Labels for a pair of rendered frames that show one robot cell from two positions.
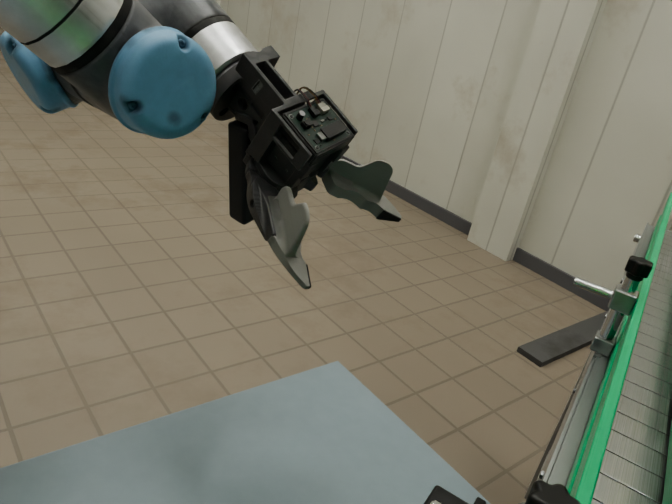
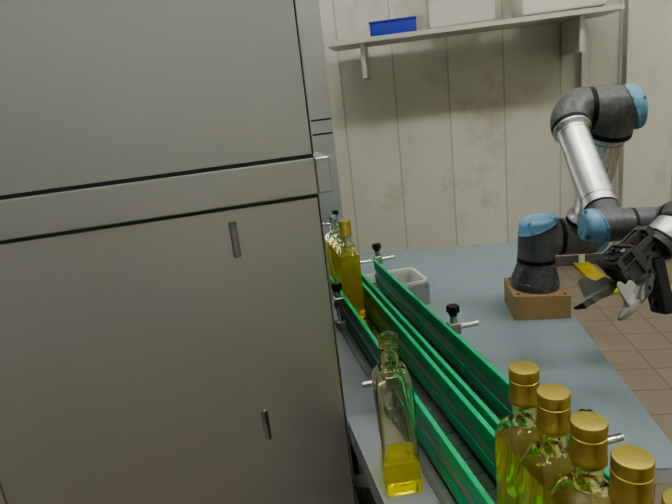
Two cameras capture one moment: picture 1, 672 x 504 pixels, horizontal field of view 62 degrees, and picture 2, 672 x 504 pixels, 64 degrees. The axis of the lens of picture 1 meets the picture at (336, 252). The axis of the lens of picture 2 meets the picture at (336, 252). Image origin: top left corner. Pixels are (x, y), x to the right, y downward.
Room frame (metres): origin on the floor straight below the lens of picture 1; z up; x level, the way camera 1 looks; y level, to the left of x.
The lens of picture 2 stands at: (0.95, -1.04, 1.48)
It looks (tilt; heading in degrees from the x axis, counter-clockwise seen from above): 16 degrees down; 141
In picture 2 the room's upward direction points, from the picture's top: 7 degrees counter-clockwise
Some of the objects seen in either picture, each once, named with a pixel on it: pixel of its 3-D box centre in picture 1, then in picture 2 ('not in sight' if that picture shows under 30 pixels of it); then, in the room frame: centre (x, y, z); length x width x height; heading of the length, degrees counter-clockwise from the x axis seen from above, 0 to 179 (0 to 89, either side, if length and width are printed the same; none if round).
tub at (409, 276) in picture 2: not in sight; (392, 289); (-0.37, 0.26, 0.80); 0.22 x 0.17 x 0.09; 62
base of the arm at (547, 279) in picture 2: not in sight; (535, 271); (0.07, 0.48, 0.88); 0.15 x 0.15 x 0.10
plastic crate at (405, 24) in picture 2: not in sight; (393, 28); (-1.78, 1.88, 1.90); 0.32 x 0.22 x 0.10; 43
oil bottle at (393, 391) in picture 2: not in sight; (394, 412); (0.42, -0.53, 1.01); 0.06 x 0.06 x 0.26; 56
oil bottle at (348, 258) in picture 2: not in sight; (350, 280); (-0.15, -0.11, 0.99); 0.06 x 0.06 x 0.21; 61
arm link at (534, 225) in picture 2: not in sight; (539, 236); (0.08, 0.49, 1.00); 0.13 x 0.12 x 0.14; 47
